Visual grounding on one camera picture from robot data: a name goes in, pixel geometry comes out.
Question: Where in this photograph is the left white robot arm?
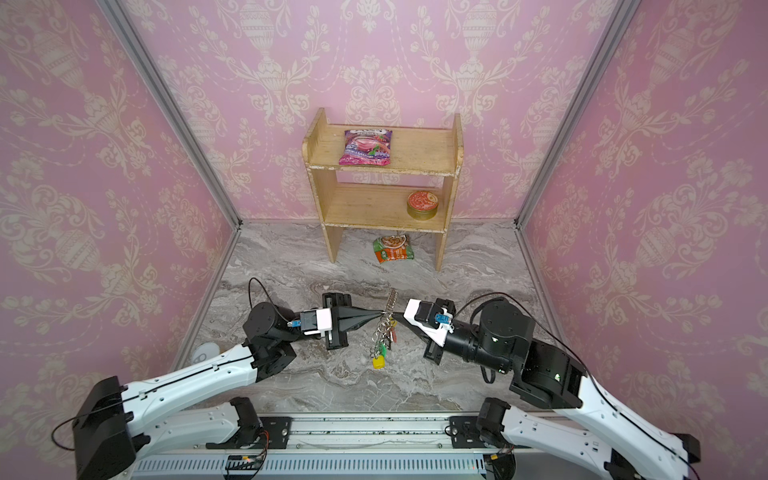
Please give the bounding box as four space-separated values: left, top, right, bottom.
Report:
67 293 383 479

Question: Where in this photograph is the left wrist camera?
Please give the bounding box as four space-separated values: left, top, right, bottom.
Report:
287 308 333 336

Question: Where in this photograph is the aluminium corner post right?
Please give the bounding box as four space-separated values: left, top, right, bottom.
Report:
515 0 641 231

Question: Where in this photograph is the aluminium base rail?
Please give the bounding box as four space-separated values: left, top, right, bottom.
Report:
113 410 607 480

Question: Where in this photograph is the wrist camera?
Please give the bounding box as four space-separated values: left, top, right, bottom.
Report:
287 308 333 336
404 298 456 347

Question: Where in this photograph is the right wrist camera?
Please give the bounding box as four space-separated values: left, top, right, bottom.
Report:
404 298 456 347

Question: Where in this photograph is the aluminium corner post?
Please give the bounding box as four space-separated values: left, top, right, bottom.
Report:
96 0 242 230
515 0 641 231

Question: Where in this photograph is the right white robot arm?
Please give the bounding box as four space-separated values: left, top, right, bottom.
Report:
392 297 701 479

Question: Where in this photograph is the round red gold tin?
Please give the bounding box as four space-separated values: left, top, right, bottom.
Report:
406 190 439 220

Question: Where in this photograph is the aluminium corner post left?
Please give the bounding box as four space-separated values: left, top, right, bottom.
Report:
96 0 242 230

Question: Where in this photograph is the yellow key tag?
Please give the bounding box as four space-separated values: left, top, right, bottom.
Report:
372 355 386 370

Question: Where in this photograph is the green orange snack packet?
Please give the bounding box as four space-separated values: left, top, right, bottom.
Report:
373 234 414 264

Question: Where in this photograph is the wooden two-tier shelf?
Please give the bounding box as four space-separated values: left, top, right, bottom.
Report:
302 108 464 270

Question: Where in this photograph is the pink snack packet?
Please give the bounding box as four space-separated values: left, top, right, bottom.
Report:
339 128 393 166

